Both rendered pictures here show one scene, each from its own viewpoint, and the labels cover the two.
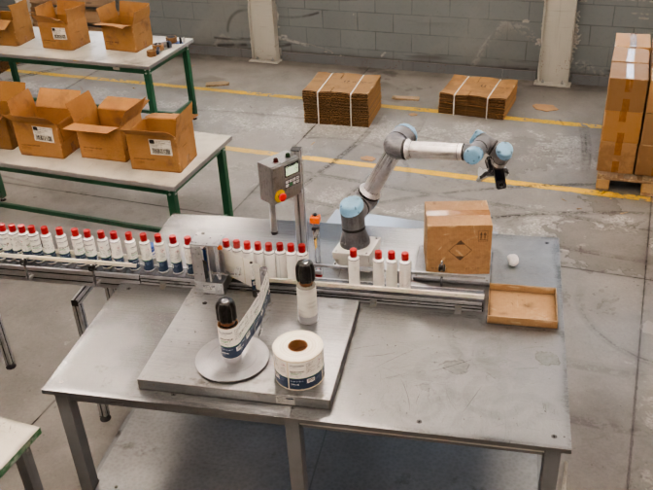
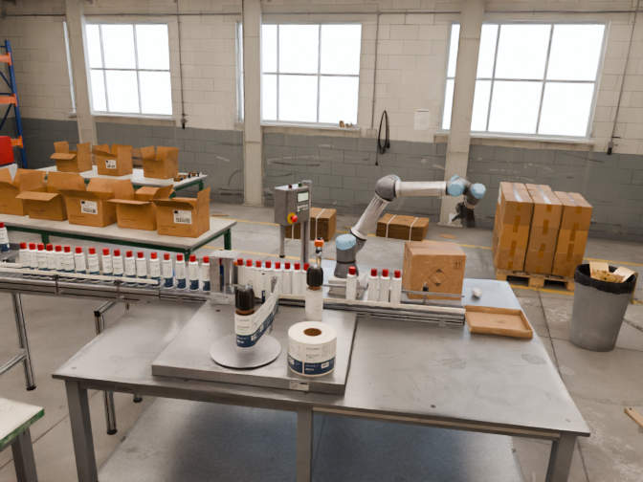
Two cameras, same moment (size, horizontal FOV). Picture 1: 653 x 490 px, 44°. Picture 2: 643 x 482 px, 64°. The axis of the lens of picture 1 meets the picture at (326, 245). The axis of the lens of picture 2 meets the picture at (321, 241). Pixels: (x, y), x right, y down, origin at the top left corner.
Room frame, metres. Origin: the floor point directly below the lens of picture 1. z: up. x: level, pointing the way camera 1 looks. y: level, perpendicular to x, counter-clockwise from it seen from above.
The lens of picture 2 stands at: (0.64, 0.31, 2.01)
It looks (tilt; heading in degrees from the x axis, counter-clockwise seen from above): 17 degrees down; 354
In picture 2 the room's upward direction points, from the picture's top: 2 degrees clockwise
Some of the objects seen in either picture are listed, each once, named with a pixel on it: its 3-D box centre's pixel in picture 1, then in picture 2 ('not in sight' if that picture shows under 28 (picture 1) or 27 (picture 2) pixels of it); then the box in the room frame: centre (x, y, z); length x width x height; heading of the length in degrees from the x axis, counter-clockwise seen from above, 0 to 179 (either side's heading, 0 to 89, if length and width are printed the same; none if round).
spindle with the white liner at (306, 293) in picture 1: (306, 291); (314, 295); (2.92, 0.10, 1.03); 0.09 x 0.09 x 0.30
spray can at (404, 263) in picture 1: (404, 271); (395, 289); (3.09, -0.35, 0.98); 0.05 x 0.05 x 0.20
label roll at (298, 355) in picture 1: (298, 360); (312, 347); (2.55, 0.13, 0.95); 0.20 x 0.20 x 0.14
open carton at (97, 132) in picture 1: (111, 125); (144, 204); (5.05, 1.37, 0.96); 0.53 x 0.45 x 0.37; 159
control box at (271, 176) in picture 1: (280, 177); (292, 205); (3.31, 0.19, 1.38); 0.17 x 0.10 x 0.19; 132
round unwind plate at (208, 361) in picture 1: (232, 358); (245, 349); (2.66, 0.41, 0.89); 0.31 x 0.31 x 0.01
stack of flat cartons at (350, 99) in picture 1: (342, 98); (309, 223); (7.39, -0.23, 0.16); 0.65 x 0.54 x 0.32; 72
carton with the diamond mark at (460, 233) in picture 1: (456, 237); (432, 270); (3.37, -0.63, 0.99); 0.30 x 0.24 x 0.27; 86
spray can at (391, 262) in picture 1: (391, 270); (384, 288); (3.11, -0.29, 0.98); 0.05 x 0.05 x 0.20
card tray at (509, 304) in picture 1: (522, 304); (497, 320); (2.98, -0.86, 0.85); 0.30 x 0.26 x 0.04; 77
